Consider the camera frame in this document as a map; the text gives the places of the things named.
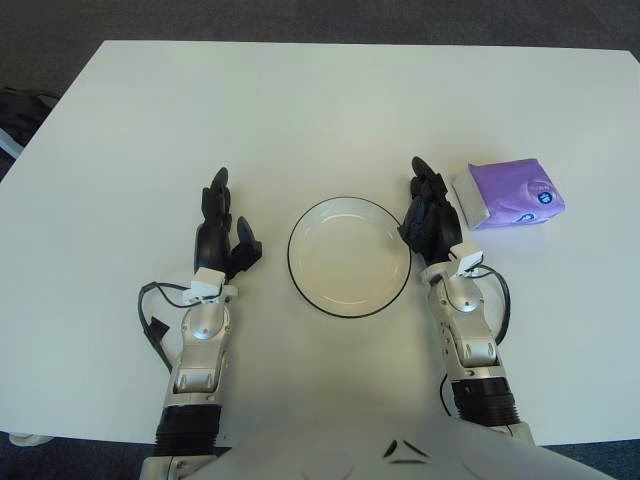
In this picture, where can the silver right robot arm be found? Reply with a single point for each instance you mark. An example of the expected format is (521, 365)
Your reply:
(465, 305)

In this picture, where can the purple tissue paper pack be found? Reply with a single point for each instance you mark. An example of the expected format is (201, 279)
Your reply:
(510, 195)

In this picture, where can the white tube frame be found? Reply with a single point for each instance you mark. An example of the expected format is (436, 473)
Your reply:
(9, 146)

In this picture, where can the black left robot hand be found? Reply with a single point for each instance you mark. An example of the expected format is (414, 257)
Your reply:
(212, 245)

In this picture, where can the white table foot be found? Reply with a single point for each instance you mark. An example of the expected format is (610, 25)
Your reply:
(30, 439)

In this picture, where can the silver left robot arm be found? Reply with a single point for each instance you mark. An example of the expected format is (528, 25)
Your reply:
(205, 325)

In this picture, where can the white plate black rim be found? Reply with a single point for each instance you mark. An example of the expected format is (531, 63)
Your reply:
(345, 260)

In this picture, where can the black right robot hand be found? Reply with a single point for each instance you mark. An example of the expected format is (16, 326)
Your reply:
(440, 225)

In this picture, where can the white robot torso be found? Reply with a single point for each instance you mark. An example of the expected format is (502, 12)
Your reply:
(400, 460)

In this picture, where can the black bag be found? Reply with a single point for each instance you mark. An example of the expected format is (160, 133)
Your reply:
(25, 110)

